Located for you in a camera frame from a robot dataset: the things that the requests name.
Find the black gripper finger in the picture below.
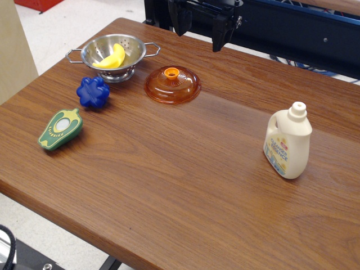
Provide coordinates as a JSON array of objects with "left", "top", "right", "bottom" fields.
[
  {"left": 212, "top": 15, "right": 235, "bottom": 52},
  {"left": 168, "top": 1, "right": 192, "bottom": 36}
]

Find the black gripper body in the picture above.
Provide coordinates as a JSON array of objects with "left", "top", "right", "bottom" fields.
[{"left": 186, "top": 1, "right": 244, "bottom": 18}]

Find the yellow toy banana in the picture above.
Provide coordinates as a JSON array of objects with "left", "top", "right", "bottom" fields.
[{"left": 92, "top": 43, "right": 125, "bottom": 69}]

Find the stainless steel colander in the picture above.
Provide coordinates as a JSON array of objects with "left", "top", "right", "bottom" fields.
[{"left": 65, "top": 34, "right": 161, "bottom": 83}]

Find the orange transparent pot lid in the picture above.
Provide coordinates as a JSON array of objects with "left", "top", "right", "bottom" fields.
[{"left": 144, "top": 66, "right": 201, "bottom": 104}]

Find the blue flower-shaped toy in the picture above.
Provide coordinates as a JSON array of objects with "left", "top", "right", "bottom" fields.
[{"left": 76, "top": 76, "right": 110, "bottom": 109}]

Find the cream toy detergent bottle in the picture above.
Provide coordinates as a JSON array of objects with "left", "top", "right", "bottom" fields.
[{"left": 263, "top": 101, "right": 312, "bottom": 179}]

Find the red box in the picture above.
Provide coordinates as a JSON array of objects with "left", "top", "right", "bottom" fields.
[{"left": 14, "top": 0, "right": 62, "bottom": 12}]

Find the green toy pepper half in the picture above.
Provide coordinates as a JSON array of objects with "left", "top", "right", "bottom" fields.
[{"left": 38, "top": 108, "right": 83, "bottom": 151}]

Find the beige cabinet panel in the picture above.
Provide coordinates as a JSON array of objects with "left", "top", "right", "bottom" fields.
[{"left": 1, "top": 1, "right": 38, "bottom": 104}]

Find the blue and black cable bundle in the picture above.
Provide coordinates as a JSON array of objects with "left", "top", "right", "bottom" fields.
[{"left": 269, "top": 53, "right": 360, "bottom": 85}]

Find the black and blue robot rail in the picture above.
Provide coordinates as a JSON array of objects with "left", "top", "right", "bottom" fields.
[{"left": 145, "top": 1, "right": 359, "bottom": 78}]

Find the black metal base bracket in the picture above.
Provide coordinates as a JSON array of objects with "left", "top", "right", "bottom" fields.
[{"left": 11, "top": 237, "right": 122, "bottom": 270}]

